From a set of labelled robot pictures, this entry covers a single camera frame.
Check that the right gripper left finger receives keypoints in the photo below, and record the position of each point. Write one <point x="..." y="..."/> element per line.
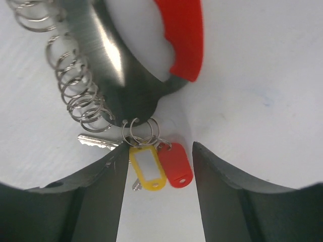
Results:
<point x="85" y="206"/>

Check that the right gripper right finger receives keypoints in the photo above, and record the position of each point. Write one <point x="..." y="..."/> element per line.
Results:
<point x="236" y="206"/>

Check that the red handled key organizer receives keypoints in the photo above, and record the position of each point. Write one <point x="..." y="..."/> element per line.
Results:
<point x="101" y="82"/>

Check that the key with red tag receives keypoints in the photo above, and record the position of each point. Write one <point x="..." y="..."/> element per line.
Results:
<point x="174" y="160"/>

